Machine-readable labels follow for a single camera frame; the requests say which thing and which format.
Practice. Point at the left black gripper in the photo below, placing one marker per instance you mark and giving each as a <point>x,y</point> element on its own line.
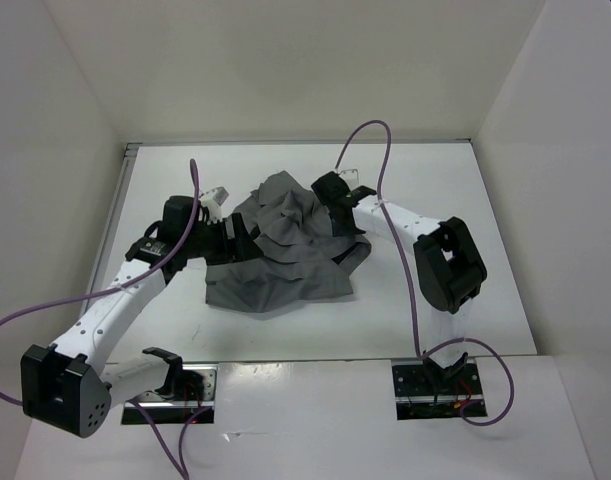
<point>240,248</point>

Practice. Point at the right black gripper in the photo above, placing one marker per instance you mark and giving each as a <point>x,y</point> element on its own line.
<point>339,231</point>

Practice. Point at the grey pleated skirt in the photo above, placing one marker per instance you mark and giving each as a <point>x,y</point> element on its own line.
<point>302,260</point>

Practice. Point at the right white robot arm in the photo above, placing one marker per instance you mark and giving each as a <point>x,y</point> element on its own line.
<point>449,268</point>

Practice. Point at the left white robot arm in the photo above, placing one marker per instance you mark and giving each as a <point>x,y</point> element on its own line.
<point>69,384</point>

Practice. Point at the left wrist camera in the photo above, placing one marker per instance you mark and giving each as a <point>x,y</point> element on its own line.
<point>214,198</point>

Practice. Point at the aluminium table edge rail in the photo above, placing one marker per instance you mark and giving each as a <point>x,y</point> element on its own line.
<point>96,280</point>

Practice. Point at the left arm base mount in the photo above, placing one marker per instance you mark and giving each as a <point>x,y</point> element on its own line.
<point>193,398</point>

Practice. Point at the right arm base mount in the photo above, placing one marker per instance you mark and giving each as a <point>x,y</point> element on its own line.
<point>423,391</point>

